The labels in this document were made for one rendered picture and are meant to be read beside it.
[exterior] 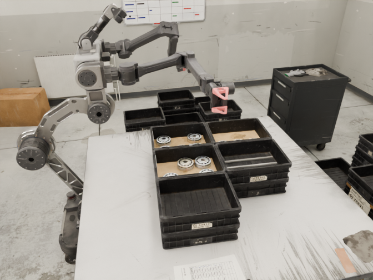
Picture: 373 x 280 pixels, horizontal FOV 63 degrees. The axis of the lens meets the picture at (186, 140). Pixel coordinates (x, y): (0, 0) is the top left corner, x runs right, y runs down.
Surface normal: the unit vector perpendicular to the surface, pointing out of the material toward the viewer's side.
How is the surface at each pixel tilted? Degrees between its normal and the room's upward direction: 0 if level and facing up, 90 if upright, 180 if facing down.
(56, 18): 90
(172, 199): 0
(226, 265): 0
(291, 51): 90
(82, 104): 90
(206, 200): 0
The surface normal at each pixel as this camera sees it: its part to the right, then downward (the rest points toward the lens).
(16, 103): 0.04, 0.49
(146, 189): -0.01, -0.85
